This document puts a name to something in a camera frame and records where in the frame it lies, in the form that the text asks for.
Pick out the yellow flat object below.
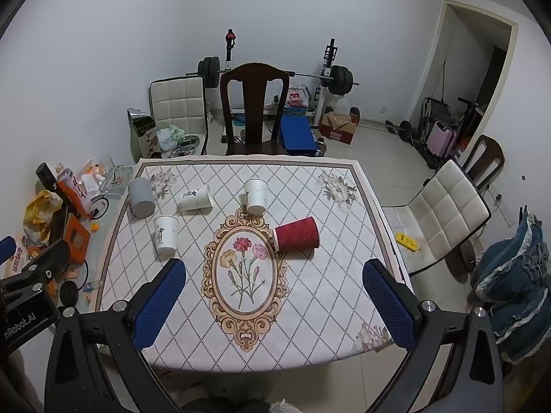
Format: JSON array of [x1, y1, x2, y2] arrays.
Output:
[[396, 232, 423, 253]]

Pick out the metal bowl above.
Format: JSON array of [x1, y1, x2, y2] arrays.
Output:
[[170, 135, 201, 158]]

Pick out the red and white plastic bag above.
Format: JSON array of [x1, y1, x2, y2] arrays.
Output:
[[285, 85, 311, 110]]

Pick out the pale green cloth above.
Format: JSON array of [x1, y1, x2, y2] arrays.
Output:
[[157, 125, 182, 148]]

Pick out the black round lid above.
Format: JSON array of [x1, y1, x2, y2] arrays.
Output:
[[59, 281, 79, 304]]

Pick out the pink suitcase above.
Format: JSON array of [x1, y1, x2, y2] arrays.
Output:
[[427, 121, 457, 161]]

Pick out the white padded chair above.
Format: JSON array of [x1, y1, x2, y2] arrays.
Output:
[[381, 159, 492, 277], [149, 76, 210, 156]]

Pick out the orange box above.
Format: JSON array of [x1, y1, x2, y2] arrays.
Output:
[[64, 215, 92, 266]]

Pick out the floral diamond pattern tablecloth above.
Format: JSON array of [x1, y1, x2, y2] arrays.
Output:
[[94, 155, 414, 373]]

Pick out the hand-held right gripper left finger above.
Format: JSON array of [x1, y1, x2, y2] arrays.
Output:
[[45, 257, 187, 413]]

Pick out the glass ashtray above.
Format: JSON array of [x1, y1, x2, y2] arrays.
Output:
[[99, 165, 135, 199]]

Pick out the brown printed box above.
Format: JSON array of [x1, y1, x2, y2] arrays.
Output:
[[131, 116, 163, 160]]

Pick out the small floor barbell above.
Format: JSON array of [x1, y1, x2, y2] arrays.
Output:
[[385, 119, 416, 143]]

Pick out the weight bench rack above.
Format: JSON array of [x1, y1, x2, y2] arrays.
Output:
[[221, 29, 341, 126]]

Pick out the black barbell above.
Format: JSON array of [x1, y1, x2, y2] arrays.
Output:
[[197, 56, 360, 96]]

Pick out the black folded frame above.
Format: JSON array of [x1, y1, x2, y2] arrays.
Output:
[[419, 97, 483, 147]]

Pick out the dark wooden chair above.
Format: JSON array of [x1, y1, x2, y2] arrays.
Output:
[[219, 63, 290, 156], [462, 134, 506, 191]]

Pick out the cardboard box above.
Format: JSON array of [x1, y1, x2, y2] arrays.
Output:
[[319, 107, 361, 145]]

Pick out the red ribbed paper cup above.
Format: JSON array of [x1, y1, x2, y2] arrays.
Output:
[[274, 217, 321, 253]]

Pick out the yellow plastic bag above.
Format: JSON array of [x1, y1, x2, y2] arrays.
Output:
[[22, 190, 63, 235]]

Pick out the white printed paper cup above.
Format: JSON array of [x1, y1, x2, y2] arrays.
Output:
[[243, 178, 268, 216], [154, 215, 179, 255], [178, 183, 214, 212]]

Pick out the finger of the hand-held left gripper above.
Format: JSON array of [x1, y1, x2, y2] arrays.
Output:
[[0, 235, 17, 264], [0, 240, 72, 298]]

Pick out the grey cup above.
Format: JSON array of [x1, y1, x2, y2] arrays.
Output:
[[128, 177, 156, 218]]

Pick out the blue ruffled denim cloth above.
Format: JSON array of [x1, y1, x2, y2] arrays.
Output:
[[469, 213, 551, 366]]

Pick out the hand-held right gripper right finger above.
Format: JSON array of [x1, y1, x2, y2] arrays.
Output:
[[362, 259, 505, 413]]

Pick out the orange and black tool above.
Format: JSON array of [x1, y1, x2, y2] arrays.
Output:
[[35, 162, 94, 220]]

